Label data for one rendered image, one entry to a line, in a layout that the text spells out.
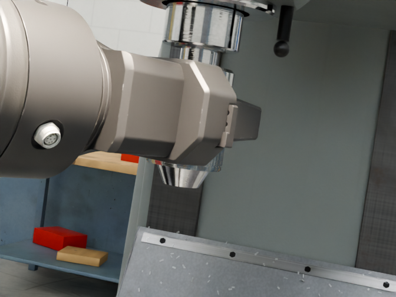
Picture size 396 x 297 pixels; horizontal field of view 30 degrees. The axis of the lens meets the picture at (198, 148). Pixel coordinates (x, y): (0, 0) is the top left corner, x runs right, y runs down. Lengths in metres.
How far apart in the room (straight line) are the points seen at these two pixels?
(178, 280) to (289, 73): 0.26
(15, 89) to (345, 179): 0.54
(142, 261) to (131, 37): 4.24
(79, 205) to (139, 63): 4.80
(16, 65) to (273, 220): 0.55
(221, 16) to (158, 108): 0.09
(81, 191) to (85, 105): 4.80
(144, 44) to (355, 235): 4.25
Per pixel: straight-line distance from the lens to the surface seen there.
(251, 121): 0.45
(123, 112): 0.36
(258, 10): 0.44
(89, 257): 4.49
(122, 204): 5.02
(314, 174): 0.81
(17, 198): 5.38
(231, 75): 0.44
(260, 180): 0.82
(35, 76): 0.32
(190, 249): 0.84
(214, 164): 0.44
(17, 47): 0.32
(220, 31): 0.44
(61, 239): 4.77
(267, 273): 0.82
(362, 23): 0.69
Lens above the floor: 1.24
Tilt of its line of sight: 3 degrees down
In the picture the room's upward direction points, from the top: 8 degrees clockwise
